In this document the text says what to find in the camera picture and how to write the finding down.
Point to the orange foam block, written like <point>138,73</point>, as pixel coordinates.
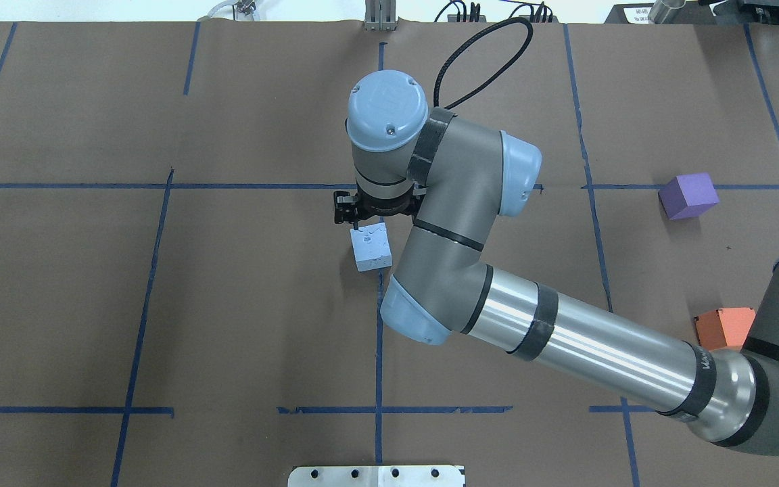
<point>724,328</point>

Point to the light blue foam block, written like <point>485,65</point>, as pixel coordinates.
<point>371,247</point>

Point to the purple foam block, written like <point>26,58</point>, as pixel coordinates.
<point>688,196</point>

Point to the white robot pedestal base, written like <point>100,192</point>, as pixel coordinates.
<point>378,475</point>

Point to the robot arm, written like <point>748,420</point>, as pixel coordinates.
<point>455,178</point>

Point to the aluminium frame post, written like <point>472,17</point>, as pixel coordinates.
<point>381,15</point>

